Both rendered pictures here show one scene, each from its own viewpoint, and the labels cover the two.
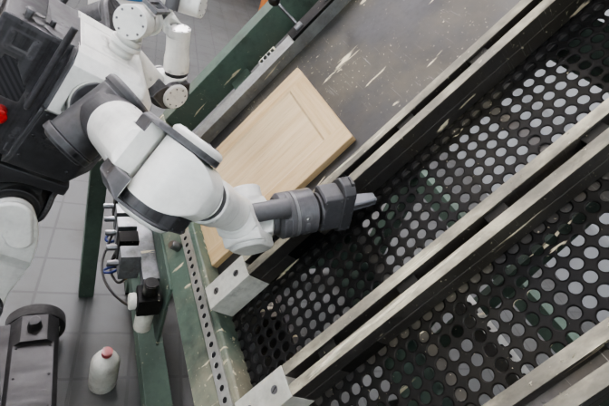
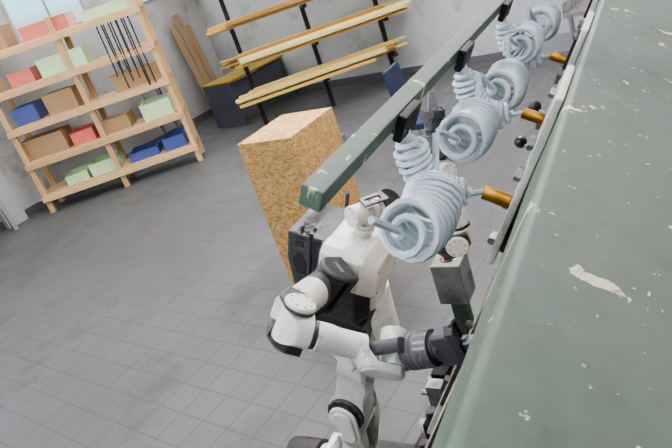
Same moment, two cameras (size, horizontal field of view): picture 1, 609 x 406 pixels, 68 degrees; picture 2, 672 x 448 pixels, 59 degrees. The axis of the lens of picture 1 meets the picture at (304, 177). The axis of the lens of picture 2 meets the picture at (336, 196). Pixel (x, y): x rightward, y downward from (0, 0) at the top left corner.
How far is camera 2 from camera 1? 1.13 m
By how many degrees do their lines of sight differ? 60
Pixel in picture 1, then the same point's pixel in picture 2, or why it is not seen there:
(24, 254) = (354, 375)
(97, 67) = (333, 251)
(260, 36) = not seen: hidden behind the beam
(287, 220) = (403, 354)
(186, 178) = (285, 323)
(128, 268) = (434, 398)
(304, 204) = (415, 342)
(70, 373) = not seen: outside the picture
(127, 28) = (351, 221)
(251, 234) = (363, 362)
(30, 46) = (304, 245)
